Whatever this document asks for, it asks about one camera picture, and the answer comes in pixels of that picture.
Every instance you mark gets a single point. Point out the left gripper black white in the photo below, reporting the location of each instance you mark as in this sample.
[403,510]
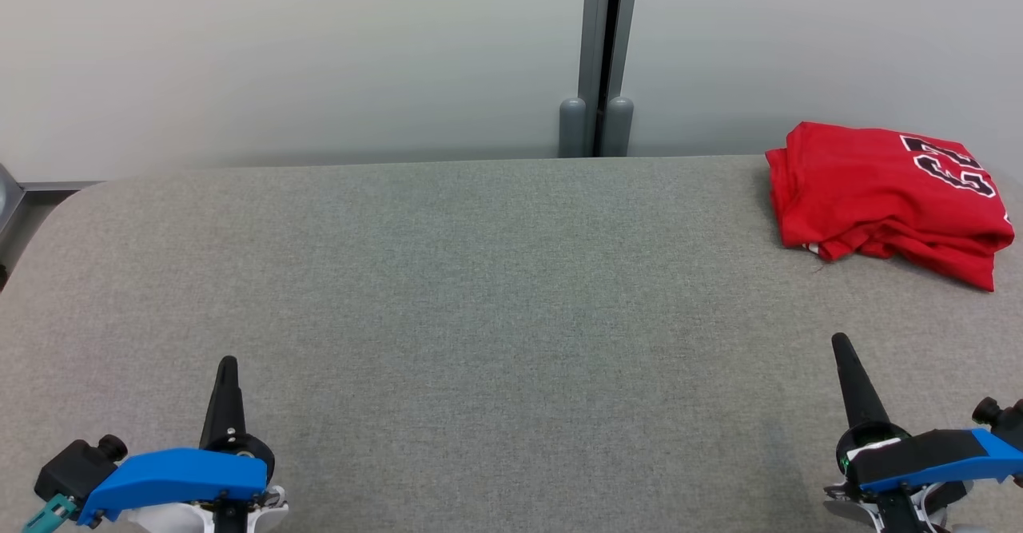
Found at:
[264,511]

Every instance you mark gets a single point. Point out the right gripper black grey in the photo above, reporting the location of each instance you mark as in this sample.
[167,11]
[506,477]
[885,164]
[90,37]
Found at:
[891,511]

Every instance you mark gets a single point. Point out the red jersey white sleeves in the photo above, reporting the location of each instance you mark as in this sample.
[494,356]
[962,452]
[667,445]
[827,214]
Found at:
[847,189]

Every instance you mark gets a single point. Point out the left wrist blue camera bracket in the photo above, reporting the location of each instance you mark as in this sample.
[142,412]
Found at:
[176,477]

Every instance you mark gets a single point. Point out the wrist blue camera bracket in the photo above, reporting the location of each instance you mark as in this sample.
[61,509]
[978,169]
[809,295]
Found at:
[176,477]
[927,453]

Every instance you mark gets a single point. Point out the right wrist blue camera bracket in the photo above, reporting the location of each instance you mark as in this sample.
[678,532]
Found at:
[927,453]

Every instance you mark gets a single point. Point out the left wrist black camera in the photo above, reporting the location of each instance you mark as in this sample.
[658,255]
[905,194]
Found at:
[72,469]

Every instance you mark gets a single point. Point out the grey slotted partition post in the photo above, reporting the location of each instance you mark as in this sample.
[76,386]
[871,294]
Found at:
[595,37]

